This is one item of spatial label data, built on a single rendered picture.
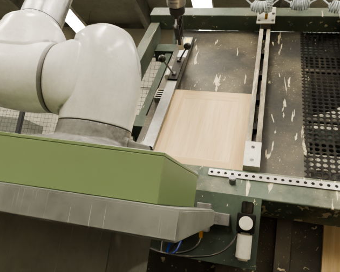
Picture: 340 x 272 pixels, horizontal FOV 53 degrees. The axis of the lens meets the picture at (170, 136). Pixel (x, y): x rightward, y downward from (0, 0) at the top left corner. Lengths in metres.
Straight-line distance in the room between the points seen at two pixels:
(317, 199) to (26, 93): 0.97
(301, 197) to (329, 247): 0.32
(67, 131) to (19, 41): 0.23
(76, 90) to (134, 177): 0.27
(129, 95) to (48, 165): 0.24
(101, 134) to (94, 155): 0.15
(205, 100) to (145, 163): 1.19
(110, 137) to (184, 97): 1.04
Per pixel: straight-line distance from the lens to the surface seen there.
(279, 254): 1.47
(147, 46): 2.05
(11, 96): 0.78
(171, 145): 1.46
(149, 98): 1.82
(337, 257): 1.53
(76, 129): 0.67
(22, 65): 0.76
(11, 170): 0.58
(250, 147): 1.36
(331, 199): 1.29
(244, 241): 1.19
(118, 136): 0.68
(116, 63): 0.70
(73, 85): 0.70
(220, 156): 1.40
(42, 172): 0.55
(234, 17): 2.17
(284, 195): 1.27
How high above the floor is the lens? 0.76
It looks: 10 degrees up
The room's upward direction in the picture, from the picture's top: 8 degrees clockwise
